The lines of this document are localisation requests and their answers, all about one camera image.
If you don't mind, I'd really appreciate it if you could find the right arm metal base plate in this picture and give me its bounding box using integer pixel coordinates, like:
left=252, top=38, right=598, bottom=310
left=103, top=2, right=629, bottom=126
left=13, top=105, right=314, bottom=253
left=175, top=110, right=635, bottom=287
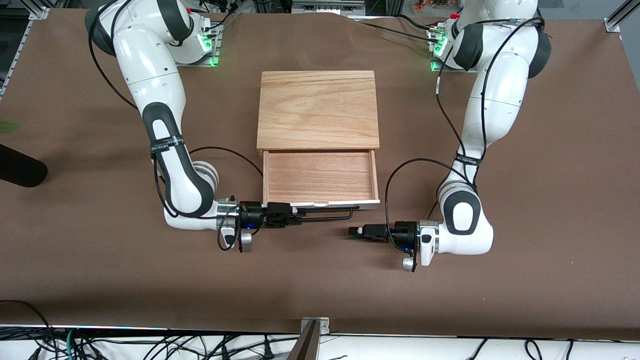
left=175, top=15, right=222, bottom=67

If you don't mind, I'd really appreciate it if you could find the short black base cable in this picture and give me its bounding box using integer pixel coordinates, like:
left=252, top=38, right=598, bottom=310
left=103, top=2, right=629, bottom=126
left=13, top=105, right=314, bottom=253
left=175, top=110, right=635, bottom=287
left=219, top=11, right=244, bottom=37

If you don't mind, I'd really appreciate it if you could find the brown paper table cover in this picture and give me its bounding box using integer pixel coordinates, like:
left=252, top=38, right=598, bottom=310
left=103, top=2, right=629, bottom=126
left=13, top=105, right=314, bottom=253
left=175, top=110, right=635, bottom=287
left=0, top=7, right=640, bottom=342

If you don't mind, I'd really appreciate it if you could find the black metal drawer handle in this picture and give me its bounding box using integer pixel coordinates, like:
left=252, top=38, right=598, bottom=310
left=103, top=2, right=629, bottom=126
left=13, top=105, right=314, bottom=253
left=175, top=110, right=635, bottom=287
left=292, top=205, right=360, bottom=222

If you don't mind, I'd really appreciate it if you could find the grey camera mount bar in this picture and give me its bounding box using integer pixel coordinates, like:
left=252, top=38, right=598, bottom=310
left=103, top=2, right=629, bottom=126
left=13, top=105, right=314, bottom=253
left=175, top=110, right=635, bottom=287
left=286, top=320, right=319, bottom=360

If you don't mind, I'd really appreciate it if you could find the teal cable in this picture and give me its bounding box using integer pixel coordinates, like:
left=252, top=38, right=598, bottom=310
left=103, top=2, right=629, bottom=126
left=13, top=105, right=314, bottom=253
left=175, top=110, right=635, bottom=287
left=62, top=327, right=77, bottom=360

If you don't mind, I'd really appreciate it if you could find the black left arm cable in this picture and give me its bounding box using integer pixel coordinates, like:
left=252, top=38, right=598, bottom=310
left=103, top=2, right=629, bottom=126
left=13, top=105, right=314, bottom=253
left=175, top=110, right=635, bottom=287
left=385, top=17, right=547, bottom=252

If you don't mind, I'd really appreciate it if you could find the long black base cable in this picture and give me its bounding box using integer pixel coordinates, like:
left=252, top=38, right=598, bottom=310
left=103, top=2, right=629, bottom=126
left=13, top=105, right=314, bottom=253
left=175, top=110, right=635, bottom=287
left=350, top=14, right=437, bottom=42

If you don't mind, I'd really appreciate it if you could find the aluminium frame crossbar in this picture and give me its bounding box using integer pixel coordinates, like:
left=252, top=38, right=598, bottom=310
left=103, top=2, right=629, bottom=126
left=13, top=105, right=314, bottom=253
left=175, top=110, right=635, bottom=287
left=291, top=0, right=367, bottom=16

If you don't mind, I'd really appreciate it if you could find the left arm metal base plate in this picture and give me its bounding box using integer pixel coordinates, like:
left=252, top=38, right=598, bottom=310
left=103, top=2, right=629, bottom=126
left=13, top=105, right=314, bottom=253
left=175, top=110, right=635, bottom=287
left=428, top=26, right=476, bottom=73

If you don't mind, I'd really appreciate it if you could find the aluminium corner profile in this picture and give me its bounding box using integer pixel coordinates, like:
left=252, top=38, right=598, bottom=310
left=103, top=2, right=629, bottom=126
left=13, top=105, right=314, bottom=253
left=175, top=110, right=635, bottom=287
left=603, top=0, right=640, bottom=34
left=27, top=0, right=52, bottom=21

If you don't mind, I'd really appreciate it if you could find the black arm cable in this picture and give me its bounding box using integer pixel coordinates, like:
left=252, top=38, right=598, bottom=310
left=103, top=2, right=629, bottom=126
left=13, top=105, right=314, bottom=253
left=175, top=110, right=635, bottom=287
left=385, top=17, right=547, bottom=252
left=87, top=0, right=264, bottom=252

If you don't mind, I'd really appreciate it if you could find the black looped floor cable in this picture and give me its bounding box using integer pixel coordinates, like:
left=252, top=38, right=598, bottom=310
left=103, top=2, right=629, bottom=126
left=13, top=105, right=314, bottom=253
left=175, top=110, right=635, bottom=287
left=0, top=299, right=57, bottom=360

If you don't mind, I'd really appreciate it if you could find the wooden drawer cabinet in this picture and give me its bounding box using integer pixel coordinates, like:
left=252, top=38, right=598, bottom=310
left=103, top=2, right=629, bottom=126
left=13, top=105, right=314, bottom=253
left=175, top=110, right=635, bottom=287
left=256, top=70, right=380, bottom=160

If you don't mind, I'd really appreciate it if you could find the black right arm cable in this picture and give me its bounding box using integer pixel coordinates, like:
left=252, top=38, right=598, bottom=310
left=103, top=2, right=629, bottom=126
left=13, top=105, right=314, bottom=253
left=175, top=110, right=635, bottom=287
left=87, top=0, right=264, bottom=252

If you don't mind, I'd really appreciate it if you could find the white-fronted wooden drawer with handle mount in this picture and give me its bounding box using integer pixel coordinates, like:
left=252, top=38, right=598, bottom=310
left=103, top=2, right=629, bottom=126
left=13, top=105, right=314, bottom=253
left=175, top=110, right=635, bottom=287
left=260, top=149, right=381, bottom=211

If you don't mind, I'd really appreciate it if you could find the small metal bracket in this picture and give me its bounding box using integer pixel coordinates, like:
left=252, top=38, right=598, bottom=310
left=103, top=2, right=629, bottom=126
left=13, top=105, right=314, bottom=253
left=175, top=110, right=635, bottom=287
left=300, top=316, right=331, bottom=335

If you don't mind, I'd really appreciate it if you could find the black cylindrical object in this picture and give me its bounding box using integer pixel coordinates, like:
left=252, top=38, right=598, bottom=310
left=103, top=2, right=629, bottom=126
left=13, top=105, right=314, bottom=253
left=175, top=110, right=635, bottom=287
left=0, top=144, right=49, bottom=189

